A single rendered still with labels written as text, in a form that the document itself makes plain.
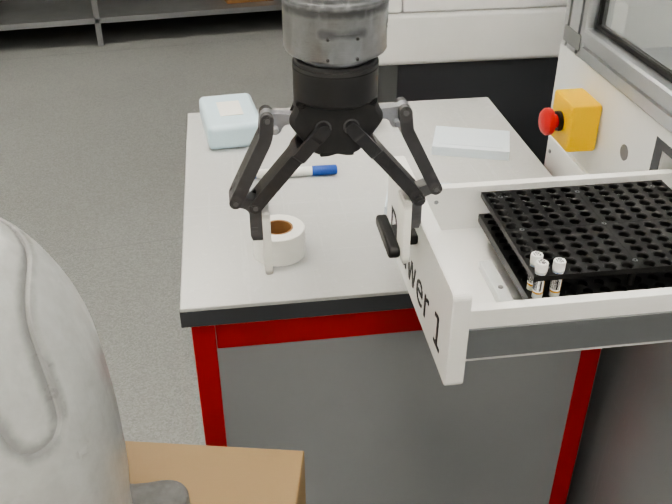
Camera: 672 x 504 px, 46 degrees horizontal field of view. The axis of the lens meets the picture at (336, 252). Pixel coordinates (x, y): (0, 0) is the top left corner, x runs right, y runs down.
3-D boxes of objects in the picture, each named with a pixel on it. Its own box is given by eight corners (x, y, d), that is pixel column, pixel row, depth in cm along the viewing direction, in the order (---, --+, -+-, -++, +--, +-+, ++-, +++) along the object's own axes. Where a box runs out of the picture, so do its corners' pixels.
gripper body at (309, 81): (290, 70, 65) (293, 172, 70) (392, 65, 66) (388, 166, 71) (282, 41, 71) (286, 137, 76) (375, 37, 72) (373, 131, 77)
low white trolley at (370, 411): (225, 663, 137) (179, 309, 96) (219, 411, 189) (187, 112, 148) (548, 619, 144) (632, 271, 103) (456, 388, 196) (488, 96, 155)
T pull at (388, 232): (388, 260, 80) (389, 249, 79) (375, 223, 86) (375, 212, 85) (423, 258, 80) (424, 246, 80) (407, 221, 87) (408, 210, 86)
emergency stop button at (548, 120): (544, 140, 115) (548, 114, 113) (534, 129, 118) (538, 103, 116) (564, 138, 115) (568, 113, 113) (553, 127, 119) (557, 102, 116)
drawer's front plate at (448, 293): (444, 389, 76) (454, 295, 70) (386, 233, 100) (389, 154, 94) (462, 387, 76) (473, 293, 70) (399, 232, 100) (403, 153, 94)
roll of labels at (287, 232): (254, 268, 104) (252, 242, 102) (252, 240, 110) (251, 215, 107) (307, 265, 104) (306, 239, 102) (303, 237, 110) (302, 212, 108)
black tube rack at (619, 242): (525, 328, 81) (534, 276, 77) (475, 239, 95) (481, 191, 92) (728, 310, 83) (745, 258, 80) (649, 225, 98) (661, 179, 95)
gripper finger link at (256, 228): (261, 194, 74) (228, 196, 73) (263, 240, 76) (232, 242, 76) (260, 186, 75) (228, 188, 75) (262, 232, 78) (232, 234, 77)
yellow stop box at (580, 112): (561, 153, 115) (569, 107, 111) (543, 133, 121) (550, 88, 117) (595, 151, 115) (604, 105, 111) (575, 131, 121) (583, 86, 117)
